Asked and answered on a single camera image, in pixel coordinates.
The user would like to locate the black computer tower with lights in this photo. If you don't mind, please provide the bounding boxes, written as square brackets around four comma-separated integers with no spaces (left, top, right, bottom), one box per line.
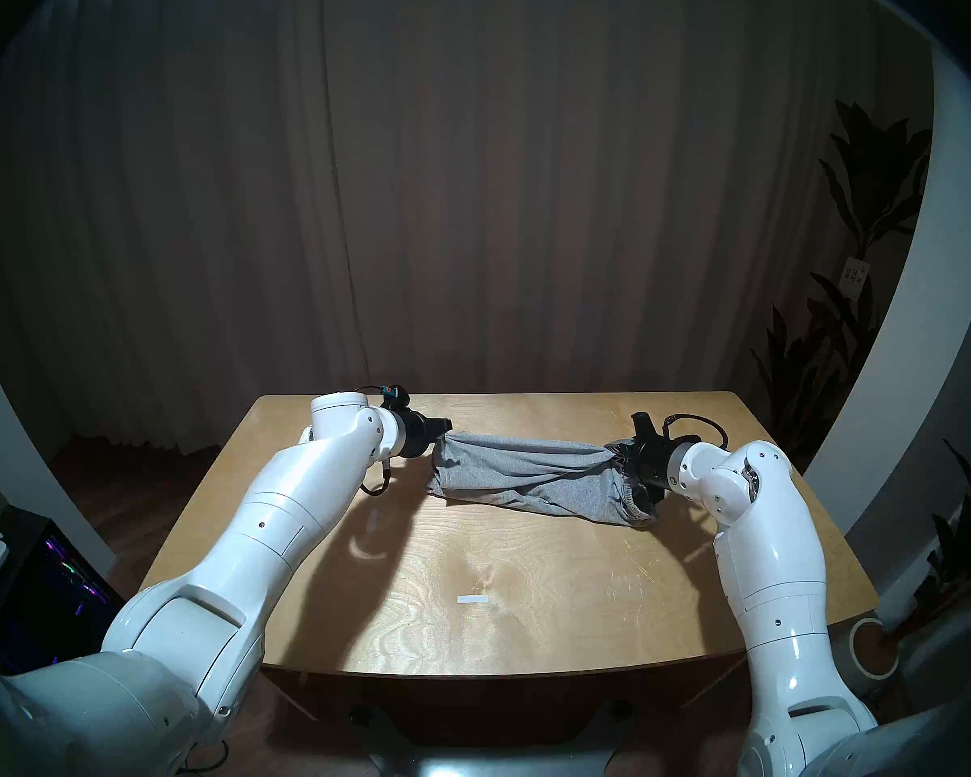
[0,508,130,679]

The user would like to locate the white round plant pot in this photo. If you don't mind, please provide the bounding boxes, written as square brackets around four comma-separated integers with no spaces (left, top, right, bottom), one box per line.
[846,614,905,681]

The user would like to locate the brown pleated curtain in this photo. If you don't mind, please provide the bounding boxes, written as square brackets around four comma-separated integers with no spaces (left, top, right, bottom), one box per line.
[0,0,935,461]

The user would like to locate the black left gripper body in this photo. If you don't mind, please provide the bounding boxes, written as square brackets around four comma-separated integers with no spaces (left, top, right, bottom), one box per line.
[403,410,436,460]

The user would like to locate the grey fabric pants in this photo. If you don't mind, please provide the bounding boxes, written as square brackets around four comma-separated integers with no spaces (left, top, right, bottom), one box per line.
[427,430,658,529]

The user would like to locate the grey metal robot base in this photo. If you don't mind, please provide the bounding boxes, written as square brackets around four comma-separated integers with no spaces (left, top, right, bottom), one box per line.
[364,739,624,777]

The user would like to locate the black floor cable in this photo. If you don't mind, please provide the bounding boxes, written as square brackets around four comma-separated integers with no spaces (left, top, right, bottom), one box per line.
[182,739,231,777]

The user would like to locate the tall dark leafy plant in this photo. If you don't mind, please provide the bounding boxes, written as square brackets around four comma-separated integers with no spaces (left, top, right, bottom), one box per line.
[748,100,935,473]

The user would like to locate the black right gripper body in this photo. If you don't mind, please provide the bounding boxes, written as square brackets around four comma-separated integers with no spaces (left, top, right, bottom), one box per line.
[623,411,682,497]

